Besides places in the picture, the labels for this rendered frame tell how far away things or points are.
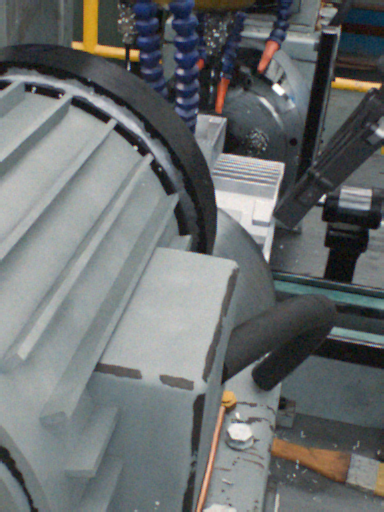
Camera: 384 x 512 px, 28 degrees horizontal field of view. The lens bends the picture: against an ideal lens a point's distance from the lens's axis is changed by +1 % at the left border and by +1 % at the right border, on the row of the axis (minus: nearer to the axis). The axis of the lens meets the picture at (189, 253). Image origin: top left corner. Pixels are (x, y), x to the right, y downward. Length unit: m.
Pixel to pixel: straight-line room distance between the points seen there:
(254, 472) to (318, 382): 0.58
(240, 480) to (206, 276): 0.16
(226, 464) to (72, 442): 0.21
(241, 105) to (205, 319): 0.88
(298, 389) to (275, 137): 0.37
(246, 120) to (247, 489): 0.79
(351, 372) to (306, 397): 0.07
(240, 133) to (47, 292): 0.91
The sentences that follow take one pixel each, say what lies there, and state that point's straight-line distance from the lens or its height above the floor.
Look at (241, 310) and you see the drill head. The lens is 0.65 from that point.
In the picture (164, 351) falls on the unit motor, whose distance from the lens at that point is 0.27.
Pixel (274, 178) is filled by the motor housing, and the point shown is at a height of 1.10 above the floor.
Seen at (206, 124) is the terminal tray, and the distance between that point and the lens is 1.00.
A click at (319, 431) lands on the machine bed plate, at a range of 1.04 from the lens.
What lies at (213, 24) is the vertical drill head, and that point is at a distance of 0.86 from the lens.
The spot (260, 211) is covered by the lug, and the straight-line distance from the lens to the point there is 0.90.
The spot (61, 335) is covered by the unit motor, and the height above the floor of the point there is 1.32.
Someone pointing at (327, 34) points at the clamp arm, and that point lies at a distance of 1.03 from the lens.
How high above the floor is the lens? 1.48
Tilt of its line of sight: 30 degrees down
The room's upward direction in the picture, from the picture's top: 6 degrees clockwise
